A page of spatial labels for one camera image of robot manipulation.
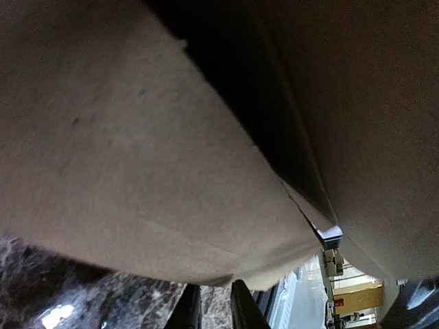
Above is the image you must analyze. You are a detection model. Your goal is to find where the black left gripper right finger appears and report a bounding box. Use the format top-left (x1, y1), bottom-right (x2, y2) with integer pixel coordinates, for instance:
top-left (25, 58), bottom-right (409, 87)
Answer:
top-left (230, 280), bottom-right (270, 329)

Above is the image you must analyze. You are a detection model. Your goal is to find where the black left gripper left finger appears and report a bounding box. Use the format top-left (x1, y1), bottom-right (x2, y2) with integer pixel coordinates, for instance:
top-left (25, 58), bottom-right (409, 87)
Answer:
top-left (166, 284), bottom-right (202, 329)

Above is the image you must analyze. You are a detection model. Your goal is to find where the brown cardboard box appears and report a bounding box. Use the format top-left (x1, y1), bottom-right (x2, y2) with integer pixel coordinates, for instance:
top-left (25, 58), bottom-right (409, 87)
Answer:
top-left (1, 1), bottom-right (438, 290)

